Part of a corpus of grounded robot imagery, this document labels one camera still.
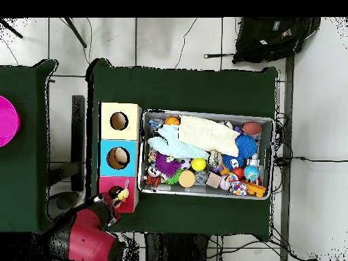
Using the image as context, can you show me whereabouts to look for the pink plastic bowl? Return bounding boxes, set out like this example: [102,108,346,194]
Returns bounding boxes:
[0,94,20,148]

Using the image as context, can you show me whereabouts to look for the grey metal rail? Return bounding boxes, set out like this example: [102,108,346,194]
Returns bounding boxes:
[279,55,295,261]

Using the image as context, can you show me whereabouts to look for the silver mesh bin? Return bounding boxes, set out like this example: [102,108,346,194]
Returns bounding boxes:
[137,108,275,201]

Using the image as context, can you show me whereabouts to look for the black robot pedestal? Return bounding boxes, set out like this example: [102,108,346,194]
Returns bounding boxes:
[143,232,211,261]

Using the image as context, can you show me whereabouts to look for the thin black cable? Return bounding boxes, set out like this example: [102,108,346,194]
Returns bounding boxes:
[292,156,348,163]
[173,17,198,70]

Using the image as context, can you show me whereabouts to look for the black tripod leg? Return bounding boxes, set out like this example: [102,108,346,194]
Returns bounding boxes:
[0,18,24,39]
[63,17,88,49]

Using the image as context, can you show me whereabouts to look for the purple spiky monster toy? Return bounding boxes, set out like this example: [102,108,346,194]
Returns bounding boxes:
[155,153,183,179]

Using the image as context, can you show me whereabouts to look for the dark green tablecloth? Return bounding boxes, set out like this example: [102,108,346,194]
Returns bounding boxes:
[84,58,279,237]
[0,58,63,234]

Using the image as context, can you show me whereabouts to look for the mint waffle cloth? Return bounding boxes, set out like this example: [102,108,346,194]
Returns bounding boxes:
[147,124,211,160]

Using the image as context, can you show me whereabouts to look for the black backpack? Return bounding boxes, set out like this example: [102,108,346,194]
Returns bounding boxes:
[203,17,321,65]

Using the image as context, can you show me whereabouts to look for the cream waffle cloth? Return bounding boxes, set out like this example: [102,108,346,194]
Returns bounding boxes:
[177,115,241,157]

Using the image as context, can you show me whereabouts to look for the round orange sponge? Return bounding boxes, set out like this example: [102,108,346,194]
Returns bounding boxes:
[178,169,196,188]

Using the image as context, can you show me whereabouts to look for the yellow duck plush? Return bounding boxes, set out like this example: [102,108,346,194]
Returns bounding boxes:
[112,179,131,208]

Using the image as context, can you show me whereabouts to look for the wooden box with three holes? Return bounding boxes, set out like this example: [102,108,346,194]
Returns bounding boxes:
[96,101,143,214]

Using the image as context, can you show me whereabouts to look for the orange plastic toy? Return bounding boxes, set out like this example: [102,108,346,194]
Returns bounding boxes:
[241,179,266,198]

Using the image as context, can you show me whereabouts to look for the blue green globe ball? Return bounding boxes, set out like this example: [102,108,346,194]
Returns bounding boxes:
[243,164,260,182]

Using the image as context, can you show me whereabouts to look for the black panel on stand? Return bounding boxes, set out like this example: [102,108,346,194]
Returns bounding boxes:
[46,94,86,222]

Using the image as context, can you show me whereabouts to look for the blue spiky ball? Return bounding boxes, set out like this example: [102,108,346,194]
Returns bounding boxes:
[235,134,258,160]

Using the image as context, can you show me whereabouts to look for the brown toy football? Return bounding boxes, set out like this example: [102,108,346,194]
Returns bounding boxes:
[241,121,264,136]

